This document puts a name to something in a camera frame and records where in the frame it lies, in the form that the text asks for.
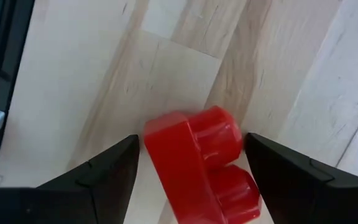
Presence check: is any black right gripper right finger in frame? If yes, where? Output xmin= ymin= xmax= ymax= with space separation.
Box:
xmin=243 ymin=132 xmax=358 ymax=224

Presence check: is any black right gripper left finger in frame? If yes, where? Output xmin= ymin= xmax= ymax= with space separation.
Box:
xmin=0 ymin=134 xmax=140 ymax=224

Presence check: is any red stepped toy block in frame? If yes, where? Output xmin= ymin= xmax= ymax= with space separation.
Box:
xmin=144 ymin=105 xmax=263 ymax=224

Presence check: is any black aluminium table frame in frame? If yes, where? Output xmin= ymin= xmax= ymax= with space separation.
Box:
xmin=0 ymin=0 xmax=36 ymax=187

